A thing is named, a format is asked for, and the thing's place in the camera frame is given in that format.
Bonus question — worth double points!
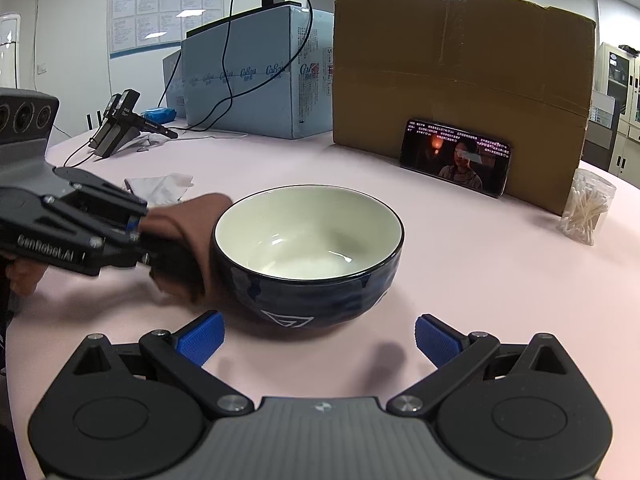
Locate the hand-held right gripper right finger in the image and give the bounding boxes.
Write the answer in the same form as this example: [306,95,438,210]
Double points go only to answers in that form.
[386,313,571,417]

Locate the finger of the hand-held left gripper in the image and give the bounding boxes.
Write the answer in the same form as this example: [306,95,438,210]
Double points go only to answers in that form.
[94,234,155,277]
[54,166,149,234]

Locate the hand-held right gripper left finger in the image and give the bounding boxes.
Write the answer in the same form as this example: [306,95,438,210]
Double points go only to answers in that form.
[70,310,255,417]

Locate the brown cloth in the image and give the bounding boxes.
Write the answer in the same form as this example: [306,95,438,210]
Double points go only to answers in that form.
[142,192,236,306]

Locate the dark blue bowl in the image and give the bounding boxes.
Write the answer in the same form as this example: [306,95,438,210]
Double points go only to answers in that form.
[212,185,405,336]

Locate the person's left hand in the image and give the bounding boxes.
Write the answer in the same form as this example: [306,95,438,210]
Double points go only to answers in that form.
[6,259,49,297]

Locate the white crumpled tissue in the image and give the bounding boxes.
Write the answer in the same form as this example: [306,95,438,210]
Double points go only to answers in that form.
[124,172,195,207]

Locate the black smartphone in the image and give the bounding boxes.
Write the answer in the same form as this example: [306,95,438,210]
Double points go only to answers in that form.
[400,119,514,198]

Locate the clear cotton swab jar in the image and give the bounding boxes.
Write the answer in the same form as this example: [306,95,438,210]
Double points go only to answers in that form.
[557,168,617,246]

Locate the large cardboard box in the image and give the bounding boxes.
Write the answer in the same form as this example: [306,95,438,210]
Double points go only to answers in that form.
[332,0,597,217]

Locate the grey filing cabinet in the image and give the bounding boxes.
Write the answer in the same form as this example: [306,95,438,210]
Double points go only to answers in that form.
[592,41,640,183]

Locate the black camera device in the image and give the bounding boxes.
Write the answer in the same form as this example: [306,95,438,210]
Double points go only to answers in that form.
[89,89,179,159]

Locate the wall notice board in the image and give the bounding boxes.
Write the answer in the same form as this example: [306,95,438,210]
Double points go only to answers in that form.
[107,0,224,59]

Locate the black cable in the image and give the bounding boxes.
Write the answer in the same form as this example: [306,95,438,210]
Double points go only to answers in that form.
[159,0,315,131]

